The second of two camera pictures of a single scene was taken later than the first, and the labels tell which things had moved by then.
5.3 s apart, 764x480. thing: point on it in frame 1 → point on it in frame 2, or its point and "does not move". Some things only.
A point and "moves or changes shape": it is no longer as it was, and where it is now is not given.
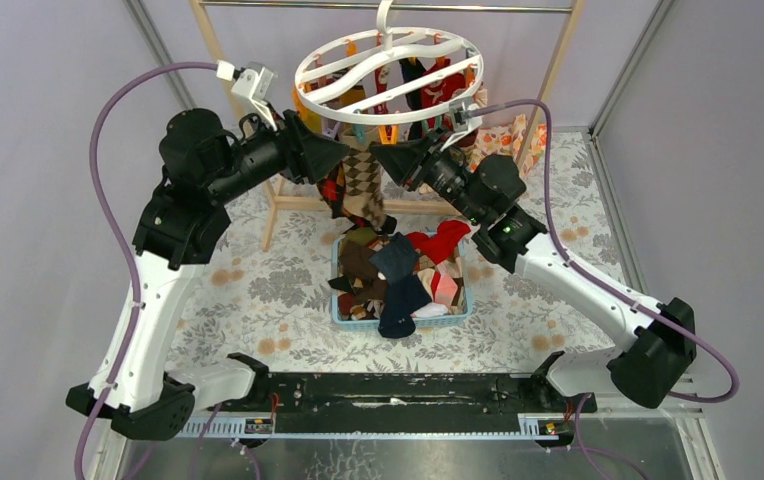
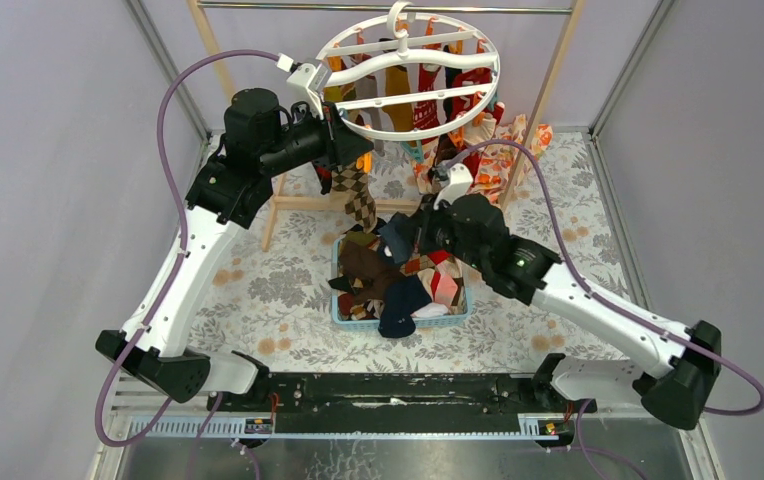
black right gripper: [411, 162] → [428, 218]
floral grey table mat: [265, 297] does not move
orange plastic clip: [383, 135] → [365, 162]
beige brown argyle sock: [362, 186] moves or changes shape
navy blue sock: [403, 300] does not move
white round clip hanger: [389, 75] moves or changes shape
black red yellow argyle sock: [333, 190] moves or changes shape
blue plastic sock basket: [396, 281] does not move
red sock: [444, 90] → [476, 76]
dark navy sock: [398, 261] → [400, 231]
